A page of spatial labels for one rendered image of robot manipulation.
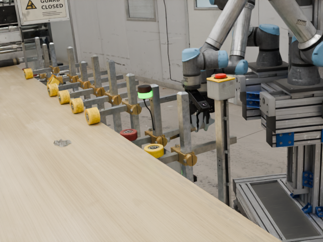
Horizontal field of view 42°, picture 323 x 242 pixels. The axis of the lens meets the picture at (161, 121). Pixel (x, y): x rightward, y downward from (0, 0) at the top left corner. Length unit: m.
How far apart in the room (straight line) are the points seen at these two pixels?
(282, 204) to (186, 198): 1.44
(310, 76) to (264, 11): 2.93
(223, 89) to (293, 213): 1.36
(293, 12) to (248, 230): 1.01
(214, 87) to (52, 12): 3.05
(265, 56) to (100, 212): 1.55
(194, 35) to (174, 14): 0.51
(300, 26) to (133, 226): 1.11
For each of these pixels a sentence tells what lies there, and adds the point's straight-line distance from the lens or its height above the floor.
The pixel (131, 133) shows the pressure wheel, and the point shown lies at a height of 0.91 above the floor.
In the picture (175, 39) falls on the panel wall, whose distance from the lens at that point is 6.23.
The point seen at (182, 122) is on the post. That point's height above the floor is 1.00.
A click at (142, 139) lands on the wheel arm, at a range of 1.96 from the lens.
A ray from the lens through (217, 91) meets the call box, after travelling 1.41.
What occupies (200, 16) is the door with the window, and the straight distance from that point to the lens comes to 5.74.
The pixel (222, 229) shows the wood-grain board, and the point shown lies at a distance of 1.17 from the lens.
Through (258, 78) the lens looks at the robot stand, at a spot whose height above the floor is 0.98.
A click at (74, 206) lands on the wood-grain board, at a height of 0.90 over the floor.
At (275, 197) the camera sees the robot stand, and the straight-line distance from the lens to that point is 2.78.
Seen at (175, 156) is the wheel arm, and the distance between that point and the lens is 1.77.
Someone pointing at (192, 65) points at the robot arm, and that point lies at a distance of 1.76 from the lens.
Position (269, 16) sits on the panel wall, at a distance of 4.90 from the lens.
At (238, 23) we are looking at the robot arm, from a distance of 2.14.
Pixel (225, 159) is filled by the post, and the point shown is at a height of 0.93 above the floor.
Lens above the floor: 1.54
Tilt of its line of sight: 18 degrees down
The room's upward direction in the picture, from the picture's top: 5 degrees counter-clockwise
